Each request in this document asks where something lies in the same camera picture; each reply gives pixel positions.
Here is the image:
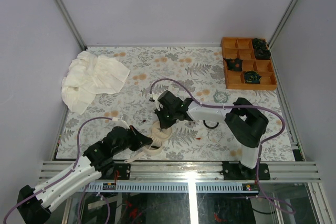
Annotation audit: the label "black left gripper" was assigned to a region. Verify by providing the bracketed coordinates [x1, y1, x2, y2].
[113, 126, 153, 157]

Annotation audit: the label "beige round jewelry case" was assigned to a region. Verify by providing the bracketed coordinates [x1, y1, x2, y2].
[124, 121, 172, 164]

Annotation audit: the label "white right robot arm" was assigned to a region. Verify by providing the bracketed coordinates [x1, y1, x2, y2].
[151, 91, 269, 180]

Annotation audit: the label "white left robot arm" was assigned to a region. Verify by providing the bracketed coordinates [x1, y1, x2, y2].
[17, 126, 153, 223]

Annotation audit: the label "floral patterned table mat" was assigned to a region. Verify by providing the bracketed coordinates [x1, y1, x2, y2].
[55, 47, 295, 161]

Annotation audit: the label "black flower orange dots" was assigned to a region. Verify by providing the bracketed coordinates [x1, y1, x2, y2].
[224, 58, 243, 72]

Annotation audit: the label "crumpled white cloth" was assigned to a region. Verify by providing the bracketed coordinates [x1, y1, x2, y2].
[61, 51, 130, 115]

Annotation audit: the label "black flower yellow green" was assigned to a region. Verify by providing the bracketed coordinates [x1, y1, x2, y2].
[243, 70, 261, 84]

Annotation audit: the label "wooden compartment tray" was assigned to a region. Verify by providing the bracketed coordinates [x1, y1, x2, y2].
[221, 37, 277, 90]

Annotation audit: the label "black fabric flower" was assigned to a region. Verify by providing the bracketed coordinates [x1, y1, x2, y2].
[252, 38, 267, 49]
[254, 47, 271, 60]

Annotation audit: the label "black fabric flower top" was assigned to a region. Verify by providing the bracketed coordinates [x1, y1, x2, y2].
[252, 38, 267, 49]

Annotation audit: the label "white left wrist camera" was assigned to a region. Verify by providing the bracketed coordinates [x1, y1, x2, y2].
[112, 117, 129, 129]

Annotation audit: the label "aluminium front rail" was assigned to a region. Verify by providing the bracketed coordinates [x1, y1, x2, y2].
[36, 159, 322, 183]

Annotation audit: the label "green beaded bracelet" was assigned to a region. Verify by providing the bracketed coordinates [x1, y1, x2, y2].
[213, 91, 228, 104]

